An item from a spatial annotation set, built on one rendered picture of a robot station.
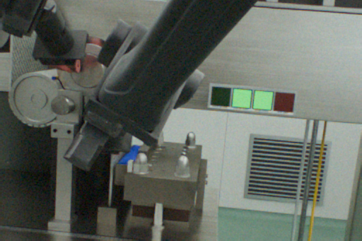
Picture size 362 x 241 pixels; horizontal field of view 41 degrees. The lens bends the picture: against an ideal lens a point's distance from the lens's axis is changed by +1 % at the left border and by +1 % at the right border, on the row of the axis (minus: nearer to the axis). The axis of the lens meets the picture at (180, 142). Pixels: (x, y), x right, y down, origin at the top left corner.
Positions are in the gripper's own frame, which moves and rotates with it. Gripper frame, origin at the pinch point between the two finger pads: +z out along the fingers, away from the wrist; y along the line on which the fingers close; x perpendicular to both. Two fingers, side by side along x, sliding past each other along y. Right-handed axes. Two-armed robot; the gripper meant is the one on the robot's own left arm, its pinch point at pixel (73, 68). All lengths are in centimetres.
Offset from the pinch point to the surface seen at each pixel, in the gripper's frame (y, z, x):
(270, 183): 61, 282, 69
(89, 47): 2.3, 0.7, 5.7
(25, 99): -12.8, 7.3, -3.9
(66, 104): -0.3, 0.5, -8.5
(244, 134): 39, 261, 101
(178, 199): 22.5, 17.5, -22.7
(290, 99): 49, 38, 14
